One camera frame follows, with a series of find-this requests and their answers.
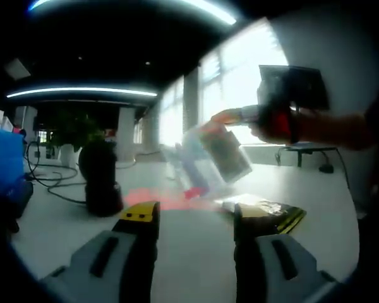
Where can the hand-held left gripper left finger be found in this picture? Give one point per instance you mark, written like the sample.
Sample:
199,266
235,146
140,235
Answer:
79,271

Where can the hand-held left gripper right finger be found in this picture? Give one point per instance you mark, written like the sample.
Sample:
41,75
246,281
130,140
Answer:
251,249

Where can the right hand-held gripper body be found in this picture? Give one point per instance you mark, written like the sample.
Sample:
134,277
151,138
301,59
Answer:
271,104

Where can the clear dark-insert sheet goods packet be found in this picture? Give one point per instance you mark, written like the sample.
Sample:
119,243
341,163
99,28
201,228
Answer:
230,158

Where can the dark yellow-edged sheet goods packet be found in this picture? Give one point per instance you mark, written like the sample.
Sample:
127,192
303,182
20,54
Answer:
281,211

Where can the person's right hand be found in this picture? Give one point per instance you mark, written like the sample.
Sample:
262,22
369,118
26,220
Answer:
265,134

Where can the bright window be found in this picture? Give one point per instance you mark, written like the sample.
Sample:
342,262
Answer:
249,79

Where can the black hanging monitor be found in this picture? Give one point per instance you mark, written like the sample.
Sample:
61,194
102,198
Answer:
309,88

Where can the black monitor stand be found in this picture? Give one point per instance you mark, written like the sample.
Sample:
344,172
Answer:
300,151

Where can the white table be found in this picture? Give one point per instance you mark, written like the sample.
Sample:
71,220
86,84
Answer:
192,246

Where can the black round base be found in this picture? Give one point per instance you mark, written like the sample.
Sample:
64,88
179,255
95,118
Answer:
327,168

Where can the black barcode scanner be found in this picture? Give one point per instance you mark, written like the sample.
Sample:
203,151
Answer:
101,189

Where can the long ceiling light strip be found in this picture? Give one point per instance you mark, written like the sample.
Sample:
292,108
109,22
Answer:
82,91
221,15

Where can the blue plastic crate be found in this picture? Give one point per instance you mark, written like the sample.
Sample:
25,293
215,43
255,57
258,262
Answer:
3,151

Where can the green potted plant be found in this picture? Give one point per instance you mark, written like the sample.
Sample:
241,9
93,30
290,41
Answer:
72,129

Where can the small red object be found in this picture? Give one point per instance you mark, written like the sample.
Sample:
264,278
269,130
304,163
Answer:
19,129

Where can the white ceiling air conditioner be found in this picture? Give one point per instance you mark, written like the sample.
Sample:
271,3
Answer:
17,68

